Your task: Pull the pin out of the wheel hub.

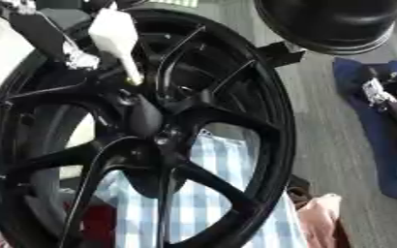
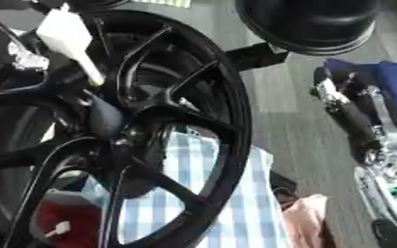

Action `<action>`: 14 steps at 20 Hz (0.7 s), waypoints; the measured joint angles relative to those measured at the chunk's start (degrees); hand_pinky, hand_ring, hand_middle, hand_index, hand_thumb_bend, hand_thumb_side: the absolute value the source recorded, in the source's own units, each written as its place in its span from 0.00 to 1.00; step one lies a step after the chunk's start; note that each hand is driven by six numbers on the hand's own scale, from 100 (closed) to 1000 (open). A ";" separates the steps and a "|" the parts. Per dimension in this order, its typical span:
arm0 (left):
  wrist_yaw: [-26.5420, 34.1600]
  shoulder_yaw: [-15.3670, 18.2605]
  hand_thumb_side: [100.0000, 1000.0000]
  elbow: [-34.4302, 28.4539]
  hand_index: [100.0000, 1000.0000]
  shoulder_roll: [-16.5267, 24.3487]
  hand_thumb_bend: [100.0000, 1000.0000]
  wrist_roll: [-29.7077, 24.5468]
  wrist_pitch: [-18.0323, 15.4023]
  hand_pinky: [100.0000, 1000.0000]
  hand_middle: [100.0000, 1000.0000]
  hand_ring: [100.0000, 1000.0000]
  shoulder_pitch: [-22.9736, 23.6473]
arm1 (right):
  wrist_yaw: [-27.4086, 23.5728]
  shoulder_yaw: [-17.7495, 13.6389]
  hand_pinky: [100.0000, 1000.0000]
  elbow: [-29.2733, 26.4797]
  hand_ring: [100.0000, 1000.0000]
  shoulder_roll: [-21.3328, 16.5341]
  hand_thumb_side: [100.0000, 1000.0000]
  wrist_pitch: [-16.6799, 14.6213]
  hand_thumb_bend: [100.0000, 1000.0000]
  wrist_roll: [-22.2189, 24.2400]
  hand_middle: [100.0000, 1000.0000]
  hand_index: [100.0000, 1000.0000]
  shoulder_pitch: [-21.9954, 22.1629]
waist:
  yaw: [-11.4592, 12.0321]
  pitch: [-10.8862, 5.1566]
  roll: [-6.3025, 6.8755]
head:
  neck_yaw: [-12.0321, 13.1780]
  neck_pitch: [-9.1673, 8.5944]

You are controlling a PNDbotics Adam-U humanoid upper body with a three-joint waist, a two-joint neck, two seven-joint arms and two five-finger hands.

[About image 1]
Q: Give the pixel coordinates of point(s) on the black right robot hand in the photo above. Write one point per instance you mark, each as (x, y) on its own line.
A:
(378, 91)

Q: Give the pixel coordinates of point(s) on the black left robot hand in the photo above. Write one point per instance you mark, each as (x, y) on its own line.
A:
(43, 30)

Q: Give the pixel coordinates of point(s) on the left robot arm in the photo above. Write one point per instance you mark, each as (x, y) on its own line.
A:
(15, 6)

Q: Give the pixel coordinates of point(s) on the black spoked wheel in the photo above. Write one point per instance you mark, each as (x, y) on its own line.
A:
(247, 106)

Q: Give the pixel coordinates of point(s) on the blue cloth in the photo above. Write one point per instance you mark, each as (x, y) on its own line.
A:
(377, 142)

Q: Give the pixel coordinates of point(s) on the black round tyre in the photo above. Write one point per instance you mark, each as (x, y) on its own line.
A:
(326, 22)

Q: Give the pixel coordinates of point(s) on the pink cloth bundle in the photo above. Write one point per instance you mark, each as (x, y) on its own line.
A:
(319, 219)

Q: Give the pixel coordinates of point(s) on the black bracket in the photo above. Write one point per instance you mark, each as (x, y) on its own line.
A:
(280, 54)

